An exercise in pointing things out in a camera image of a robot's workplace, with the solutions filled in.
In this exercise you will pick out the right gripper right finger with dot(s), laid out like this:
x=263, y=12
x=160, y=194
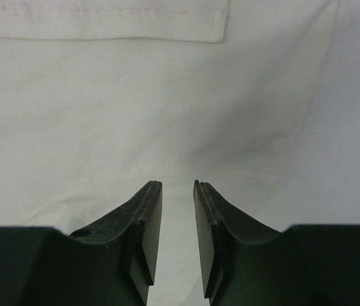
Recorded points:
x=245, y=262

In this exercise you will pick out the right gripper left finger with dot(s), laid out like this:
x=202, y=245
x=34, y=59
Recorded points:
x=111, y=261

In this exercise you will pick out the white t-shirt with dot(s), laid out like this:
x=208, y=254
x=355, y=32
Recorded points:
x=261, y=99

